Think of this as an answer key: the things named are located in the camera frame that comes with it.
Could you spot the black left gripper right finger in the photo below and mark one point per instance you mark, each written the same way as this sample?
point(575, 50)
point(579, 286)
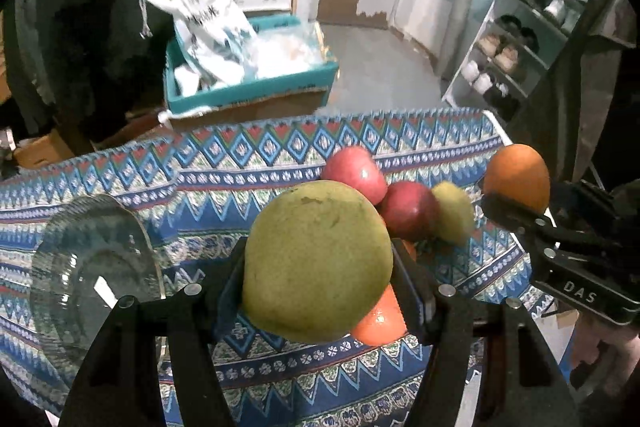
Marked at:
point(520, 382)

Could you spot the large orange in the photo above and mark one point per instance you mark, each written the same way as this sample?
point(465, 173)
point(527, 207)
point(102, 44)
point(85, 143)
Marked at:
point(519, 173)

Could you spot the yellow green pear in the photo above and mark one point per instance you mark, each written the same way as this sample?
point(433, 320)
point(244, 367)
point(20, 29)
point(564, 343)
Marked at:
point(455, 220)

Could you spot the clear glass bowl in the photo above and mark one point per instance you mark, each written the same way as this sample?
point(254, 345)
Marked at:
point(92, 252)

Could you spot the large tangerine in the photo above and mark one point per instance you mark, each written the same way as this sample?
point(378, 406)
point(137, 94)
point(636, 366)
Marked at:
point(384, 324)

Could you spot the dark red apple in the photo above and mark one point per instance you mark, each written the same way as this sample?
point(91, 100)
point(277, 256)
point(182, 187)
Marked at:
point(410, 211)

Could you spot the blue patterned tablecloth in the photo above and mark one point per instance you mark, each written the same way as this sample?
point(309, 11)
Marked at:
point(196, 193)

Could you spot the pink red apple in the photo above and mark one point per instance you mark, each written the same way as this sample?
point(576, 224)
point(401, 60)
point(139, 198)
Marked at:
point(355, 167)

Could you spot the white shoe rack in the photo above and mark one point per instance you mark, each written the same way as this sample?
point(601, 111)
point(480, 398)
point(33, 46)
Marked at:
point(513, 49)

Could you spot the black hanging jacket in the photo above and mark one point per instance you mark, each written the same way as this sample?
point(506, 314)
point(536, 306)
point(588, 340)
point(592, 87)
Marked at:
point(79, 67)

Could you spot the teal plastic crate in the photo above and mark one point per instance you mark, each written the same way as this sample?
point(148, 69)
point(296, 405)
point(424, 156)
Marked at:
point(285, 55)

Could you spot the white rice bag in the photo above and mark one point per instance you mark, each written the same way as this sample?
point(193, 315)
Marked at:
point(215, 38)

